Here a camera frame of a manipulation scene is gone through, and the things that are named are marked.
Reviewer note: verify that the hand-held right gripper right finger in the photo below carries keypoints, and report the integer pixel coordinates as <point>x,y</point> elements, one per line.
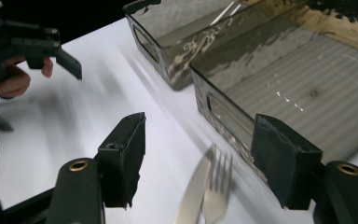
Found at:
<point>286,165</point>

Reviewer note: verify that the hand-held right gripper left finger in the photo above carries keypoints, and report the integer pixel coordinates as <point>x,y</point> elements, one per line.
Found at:
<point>121,161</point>

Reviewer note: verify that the steel fork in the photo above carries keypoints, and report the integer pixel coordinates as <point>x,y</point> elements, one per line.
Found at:
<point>217,199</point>

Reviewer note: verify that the steel knife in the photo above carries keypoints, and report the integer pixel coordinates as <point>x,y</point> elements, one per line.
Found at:
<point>194,193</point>

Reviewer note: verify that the smoky clear plastic bin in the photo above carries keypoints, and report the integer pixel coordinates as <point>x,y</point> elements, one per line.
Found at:
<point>292,77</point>
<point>174,62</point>

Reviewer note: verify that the white chopstick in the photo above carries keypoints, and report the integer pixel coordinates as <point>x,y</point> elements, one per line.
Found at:
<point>222,14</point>
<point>235,9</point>

